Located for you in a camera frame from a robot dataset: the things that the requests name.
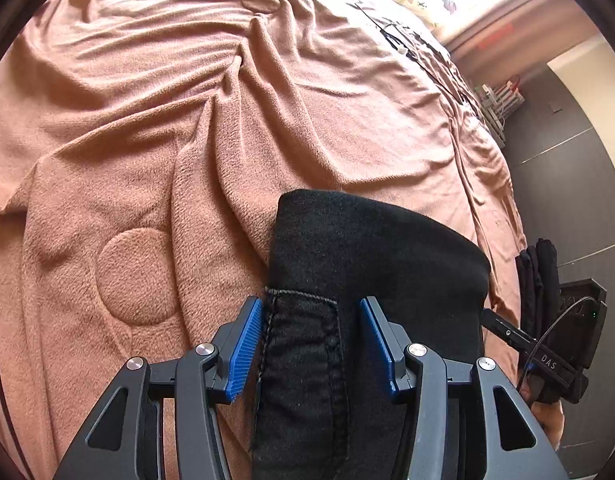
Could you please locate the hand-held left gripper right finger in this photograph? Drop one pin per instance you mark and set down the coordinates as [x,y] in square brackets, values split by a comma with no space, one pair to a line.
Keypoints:
[377,345]

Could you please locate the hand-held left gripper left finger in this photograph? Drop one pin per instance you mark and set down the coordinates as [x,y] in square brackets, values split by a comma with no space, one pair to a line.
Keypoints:
[245,350]

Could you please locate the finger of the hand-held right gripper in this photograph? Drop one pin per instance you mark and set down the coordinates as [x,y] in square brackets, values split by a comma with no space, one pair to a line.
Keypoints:
[507,332]

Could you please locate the black pants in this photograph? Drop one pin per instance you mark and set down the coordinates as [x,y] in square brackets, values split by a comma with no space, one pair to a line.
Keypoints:
[367,250]

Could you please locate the person's right hand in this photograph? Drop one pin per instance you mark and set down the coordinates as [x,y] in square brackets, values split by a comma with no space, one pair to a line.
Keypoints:
[552,425]

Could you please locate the stack of folded black clothes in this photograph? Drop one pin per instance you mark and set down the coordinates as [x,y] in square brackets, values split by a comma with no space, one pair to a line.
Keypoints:
[535,280]

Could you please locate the white metal drying rack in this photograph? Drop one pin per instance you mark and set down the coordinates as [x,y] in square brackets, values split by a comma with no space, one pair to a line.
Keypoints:
[502,105]

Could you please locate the brown fleece blanket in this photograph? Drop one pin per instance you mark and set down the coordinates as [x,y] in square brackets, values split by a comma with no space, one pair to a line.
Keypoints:
[137,135]

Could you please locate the brown curtain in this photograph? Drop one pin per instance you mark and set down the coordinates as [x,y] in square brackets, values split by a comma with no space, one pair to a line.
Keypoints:
[512,35]

